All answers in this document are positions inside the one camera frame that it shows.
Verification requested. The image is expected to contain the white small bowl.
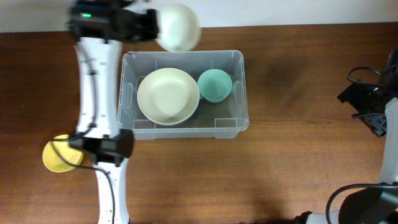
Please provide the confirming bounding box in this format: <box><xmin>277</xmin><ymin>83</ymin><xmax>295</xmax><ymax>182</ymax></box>
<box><xmin>156</xmin><ymin>4</ymin><xmax>201</xmax><ymax>53</ymax></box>

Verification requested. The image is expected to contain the large cream bowl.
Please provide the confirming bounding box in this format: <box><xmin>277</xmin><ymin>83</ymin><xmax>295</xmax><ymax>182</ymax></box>
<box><xmin>137</xmin><ymin>68</ymin><xmax>200</xmax><ymax>126</ymax></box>

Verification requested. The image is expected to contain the mint green small bowl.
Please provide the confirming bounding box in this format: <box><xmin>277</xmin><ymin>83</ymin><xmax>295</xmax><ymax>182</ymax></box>
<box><xmin>198</xmin><ymin>69</ymin><xmax>233</xmax><ymax>103</ymax></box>

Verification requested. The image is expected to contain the yellow small bowl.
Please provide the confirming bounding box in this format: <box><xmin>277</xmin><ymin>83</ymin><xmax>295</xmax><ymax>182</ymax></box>
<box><xmin>42</xmin><ymin>141</ymin><xmax>83</xmax><ymax>173</ymax></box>

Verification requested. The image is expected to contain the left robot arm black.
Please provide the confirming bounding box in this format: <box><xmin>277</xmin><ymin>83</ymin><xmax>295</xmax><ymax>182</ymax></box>
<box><xmin>68</xmin><ymin>1</ymin><xmax>159</xmax><ymax>223</ymax></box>

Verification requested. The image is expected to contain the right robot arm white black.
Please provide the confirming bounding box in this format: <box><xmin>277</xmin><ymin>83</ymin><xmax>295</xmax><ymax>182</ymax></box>
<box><xmin>293</xmin><ymin>50</ymin><xmax>397</xmax><ymax>224</ymax></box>

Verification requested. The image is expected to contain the clear plastic storage container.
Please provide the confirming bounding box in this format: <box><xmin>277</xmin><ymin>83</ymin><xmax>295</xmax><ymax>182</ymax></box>
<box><xmin>118</xmin><ymin>50</ymin><xmax>249</xmax><ymax>139</ymax></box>

